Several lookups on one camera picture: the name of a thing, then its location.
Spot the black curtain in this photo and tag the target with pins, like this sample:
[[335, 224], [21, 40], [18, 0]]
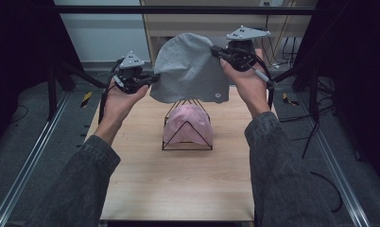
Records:
[[18, 63], [361, 78]]

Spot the yellow black floor marker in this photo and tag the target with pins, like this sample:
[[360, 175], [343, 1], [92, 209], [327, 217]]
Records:
[[86, 99], [287, 98]]

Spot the gray beanie hat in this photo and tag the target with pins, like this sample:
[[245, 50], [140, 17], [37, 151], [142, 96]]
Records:
[[188, 69]]

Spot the black horizontal frame bar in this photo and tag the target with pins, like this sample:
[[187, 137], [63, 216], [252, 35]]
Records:
[[178, 10]]

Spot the aluminium floor rail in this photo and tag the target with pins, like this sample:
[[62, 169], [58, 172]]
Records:
[[336, 164], [27, 173]]

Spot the person's left hand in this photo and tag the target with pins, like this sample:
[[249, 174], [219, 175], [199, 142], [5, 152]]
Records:
[[118, 104]]

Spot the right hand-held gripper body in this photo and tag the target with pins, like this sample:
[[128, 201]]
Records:
[[241, 52]]

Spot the person's right hand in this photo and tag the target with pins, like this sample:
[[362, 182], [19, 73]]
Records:
[[249, 88]]

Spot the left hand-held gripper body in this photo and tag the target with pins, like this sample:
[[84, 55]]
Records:
[[131, 77]]

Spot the pink hat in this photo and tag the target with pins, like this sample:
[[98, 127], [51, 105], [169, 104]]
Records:
[[191, 116]]

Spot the black metal stand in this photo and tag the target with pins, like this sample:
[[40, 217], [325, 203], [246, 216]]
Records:
[[51, 94], [314, 101]]

